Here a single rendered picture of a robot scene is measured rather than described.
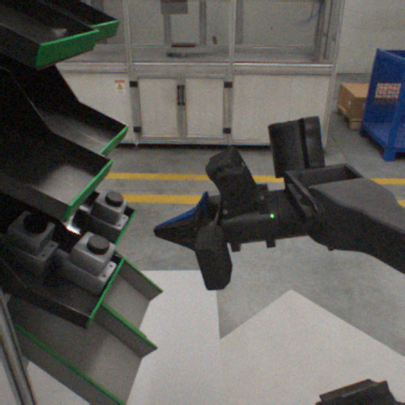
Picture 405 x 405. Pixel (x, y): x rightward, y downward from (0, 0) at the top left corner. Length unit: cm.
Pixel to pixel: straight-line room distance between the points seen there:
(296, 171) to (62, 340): 45
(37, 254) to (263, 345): 58
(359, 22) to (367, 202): 867
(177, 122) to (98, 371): 378
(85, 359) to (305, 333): 53
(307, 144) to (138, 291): 54
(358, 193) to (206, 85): 389
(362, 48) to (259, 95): 507
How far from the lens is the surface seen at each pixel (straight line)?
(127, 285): 86
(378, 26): 914
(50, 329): 69
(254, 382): 91
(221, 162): 44
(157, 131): 441
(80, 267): 58
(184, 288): 111
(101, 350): 73
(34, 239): 56
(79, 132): 67
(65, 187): 51
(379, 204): 38
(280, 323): 103
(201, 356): 95
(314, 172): 43
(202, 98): 427
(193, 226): 47
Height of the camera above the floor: 157
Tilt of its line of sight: 29 degrees down
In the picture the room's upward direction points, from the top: straight up
